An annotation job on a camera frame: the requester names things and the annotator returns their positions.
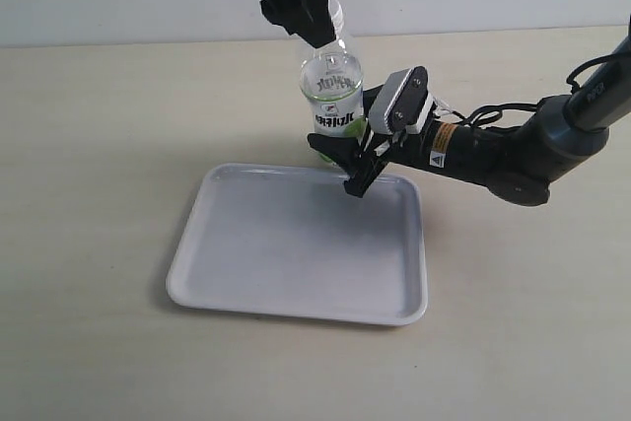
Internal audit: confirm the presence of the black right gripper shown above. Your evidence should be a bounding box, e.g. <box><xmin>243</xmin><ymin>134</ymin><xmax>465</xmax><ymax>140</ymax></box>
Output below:
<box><xmin>307</xmin><ymin>87</ymin><xmax>429</xmax><ymax>197</ymax></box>

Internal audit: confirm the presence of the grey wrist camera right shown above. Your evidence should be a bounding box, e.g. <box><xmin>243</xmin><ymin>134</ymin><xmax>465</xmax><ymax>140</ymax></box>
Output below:
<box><xmin>365</xmin><ymin>66</ymin><xmax>434</xmax><ymax>136</ymax></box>

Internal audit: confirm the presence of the clear plastic water bottle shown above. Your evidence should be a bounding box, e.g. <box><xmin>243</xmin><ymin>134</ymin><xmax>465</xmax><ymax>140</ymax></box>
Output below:
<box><xmin>299</xmin><ymin>0</ymin><xmax>366</xmax><ymax>140</ymax></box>

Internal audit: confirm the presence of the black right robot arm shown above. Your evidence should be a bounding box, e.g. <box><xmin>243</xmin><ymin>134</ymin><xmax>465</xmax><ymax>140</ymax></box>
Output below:
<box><xmin>308</xmin><ymin>38</ymin><xmax>630</xmax><ymax>207</ymax></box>

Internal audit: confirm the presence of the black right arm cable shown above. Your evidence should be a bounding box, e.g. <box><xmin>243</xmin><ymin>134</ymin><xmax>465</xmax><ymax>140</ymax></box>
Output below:
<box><xmin>433</xmin><ymin>53</ymin><xmax>631</xmax><ymax>131</ymax></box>

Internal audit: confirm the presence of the white rectangular tray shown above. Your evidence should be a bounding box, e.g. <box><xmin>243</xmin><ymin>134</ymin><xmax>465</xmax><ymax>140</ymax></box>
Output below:
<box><xmin>166</xmin><ymin>164</ymin><xmax>429</xmax><ymax>326</ymax></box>

